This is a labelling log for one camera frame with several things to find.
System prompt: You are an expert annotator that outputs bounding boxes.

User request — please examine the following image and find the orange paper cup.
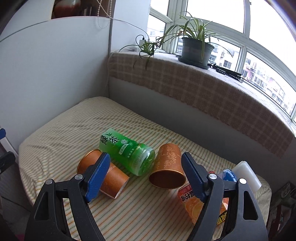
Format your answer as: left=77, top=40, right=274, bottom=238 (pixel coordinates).
left=77, top=149, right=129, bottom=199

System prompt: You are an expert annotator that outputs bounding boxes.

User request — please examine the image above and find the small hanging spider plant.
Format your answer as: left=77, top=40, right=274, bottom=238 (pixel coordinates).
left=119, top=34, right=163, bottom=70

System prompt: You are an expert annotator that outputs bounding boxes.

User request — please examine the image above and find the potted spider plant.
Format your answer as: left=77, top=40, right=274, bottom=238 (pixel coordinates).
left=156, top=11, right=221, bottom=70

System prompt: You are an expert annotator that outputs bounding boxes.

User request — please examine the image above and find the black device on sill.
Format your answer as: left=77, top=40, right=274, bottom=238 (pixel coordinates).
left=207, top=63, right=244, bottom=83

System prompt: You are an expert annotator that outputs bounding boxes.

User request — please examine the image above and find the orange juice label cup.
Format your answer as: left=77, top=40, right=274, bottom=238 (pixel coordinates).
left=178, top=182, right=229, bottom=225

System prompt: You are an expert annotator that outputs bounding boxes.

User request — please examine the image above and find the plaid sill cloth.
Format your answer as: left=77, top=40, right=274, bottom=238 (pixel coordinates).
left=107, top=52, right=295, bottom=157

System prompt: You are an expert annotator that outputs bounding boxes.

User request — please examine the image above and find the copper cup with floral pattern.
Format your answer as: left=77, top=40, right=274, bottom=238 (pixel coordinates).
left=149, top=143, right=186, bottom=189

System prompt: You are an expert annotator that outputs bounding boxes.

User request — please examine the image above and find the white charger with cable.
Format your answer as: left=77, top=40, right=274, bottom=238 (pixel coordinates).
left=106, top=13, right=149, bottom=46

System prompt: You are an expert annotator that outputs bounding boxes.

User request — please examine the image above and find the striped table cloth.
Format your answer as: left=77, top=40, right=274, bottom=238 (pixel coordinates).
left=18, top=96, right=273, bottom=241

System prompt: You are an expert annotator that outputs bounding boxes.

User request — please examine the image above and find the white plastic cup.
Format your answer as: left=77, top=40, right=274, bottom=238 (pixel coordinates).
left=232, top=161, right=262, bottom=193

